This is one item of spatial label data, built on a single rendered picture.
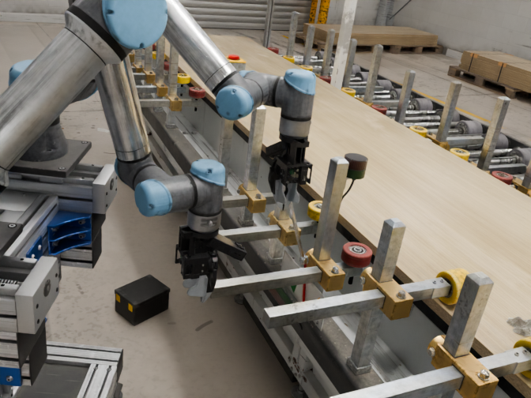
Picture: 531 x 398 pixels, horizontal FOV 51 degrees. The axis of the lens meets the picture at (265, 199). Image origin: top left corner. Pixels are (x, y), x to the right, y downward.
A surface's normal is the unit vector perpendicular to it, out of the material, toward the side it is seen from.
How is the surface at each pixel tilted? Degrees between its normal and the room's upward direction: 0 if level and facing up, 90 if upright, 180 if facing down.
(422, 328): 90
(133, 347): 0
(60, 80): 78
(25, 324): 90
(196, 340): 0
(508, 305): 0
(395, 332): 90
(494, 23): 90
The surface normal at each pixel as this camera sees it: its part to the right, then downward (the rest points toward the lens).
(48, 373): 0.12, -0.89
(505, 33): -0.86, 0.12
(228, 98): -0.34, 0.37
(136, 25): 0.69, 0.31
